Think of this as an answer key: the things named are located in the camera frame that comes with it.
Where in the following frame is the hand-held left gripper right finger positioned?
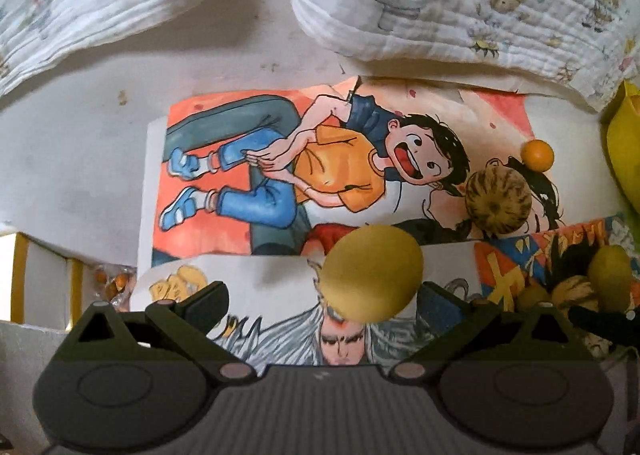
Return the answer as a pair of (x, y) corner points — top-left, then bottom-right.
(391, 281), (577, 384)

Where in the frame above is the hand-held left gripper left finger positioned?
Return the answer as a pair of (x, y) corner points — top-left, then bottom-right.
(74, 281), (259, 384)

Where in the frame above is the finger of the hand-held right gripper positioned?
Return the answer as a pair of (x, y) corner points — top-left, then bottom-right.
(569, 306), (640, 338)

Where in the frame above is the yellow apple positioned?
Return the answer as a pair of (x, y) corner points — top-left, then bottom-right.
(320, 224), (426, 322)

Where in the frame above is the striped brown melon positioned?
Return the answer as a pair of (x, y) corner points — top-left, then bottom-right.
(464, 168), (533, 238)

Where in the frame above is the yellow bowl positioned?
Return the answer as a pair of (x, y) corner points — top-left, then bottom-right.
(602, 80), (640, 216)

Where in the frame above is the small orange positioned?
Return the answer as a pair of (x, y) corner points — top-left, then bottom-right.
(520, 139), (556, 172)

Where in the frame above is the small striped melon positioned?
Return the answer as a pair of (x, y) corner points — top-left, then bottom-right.
(550, 275), (598, 312)

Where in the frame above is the yellow-green fruit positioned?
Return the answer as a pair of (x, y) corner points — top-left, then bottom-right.
(587, 245), (633, 308)

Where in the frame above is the white-haired character drawing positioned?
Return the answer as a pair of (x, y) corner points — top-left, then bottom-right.
(130, 255), (483, 368)

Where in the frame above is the black-haired character drawing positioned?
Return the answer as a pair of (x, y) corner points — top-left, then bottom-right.
(472, 215), (640, 361)

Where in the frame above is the small green fruit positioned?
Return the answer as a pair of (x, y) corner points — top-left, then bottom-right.
(515, 282), (551, 313)

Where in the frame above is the clear candy wrapper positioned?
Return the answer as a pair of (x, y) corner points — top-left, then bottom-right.
(92, 265), (137, 307)

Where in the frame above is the yellow striped white box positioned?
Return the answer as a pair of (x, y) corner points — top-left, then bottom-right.
(0, 232), (87, 327)

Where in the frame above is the cartoon children drawing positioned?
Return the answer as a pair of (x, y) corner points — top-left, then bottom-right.
(150, 78), (568, 256)

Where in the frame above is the printed white blanket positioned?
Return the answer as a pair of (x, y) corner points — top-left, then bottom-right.
(0, 0), (640, 111)

